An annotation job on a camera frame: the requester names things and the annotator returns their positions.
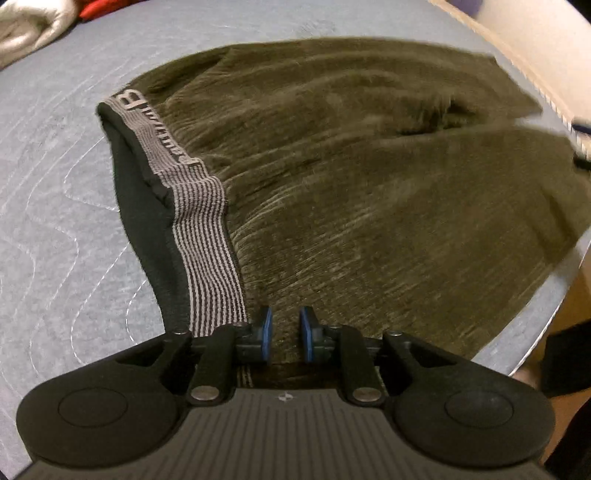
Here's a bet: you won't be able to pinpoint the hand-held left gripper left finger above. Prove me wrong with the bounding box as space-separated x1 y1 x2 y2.
115 305 274 407

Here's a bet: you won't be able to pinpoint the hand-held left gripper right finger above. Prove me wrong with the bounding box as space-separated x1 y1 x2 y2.
298 305 457 406

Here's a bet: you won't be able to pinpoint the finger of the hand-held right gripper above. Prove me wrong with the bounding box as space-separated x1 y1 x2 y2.
571 119 591 172

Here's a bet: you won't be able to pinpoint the olive corduroy pants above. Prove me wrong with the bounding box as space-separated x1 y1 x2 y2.
96 37 591 391

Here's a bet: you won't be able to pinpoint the person's dark clothing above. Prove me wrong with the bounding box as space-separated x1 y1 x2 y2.
542 320 591 398

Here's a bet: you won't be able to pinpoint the red folded blanket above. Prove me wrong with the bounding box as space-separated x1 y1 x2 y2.
78 0 122 21

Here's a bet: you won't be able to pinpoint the white folded blanket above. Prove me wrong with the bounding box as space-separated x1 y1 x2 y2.
0 0 84 70

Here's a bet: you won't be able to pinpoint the wooden bed frame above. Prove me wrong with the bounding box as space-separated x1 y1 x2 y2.
429 0 591 153

